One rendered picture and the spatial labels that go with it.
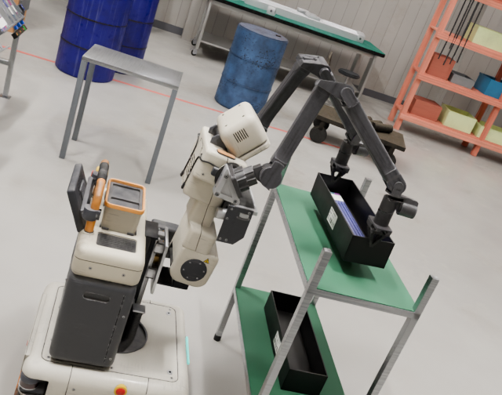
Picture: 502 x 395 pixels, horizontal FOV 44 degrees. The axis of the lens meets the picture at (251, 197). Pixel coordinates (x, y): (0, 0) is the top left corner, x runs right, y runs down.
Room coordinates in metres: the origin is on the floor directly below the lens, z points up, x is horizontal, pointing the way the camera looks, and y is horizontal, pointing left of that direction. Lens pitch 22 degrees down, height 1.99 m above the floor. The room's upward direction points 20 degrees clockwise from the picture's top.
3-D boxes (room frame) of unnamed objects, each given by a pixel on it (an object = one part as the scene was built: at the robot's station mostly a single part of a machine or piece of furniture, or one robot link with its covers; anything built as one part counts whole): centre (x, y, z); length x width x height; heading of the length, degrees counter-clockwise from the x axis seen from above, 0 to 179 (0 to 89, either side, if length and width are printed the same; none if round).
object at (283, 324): (2.43, -0.41, 0.41); 0.57 x 0.17 x 0.11; 14
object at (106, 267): (2.18, 0.43, 0.59); 0.55 x 0.34 x 0.83; 16
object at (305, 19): (9.90, 0.34, 0.54); 2.85 x 1.07 x 1.07; 104
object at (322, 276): (2.43, -0.41, 0.55); 0.91 x 0.46 x 1.10; 14
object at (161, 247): (2.31, 0.20, 0.68); 0.28 x 0.27 x 0.25; 16
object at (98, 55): (4.52, 1.14, 0.40); 0.70 x 0.45 x 0.80; 100
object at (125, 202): (2.17, 0.45, 0.87); 0.23 x 0.15 x 0.11; 16
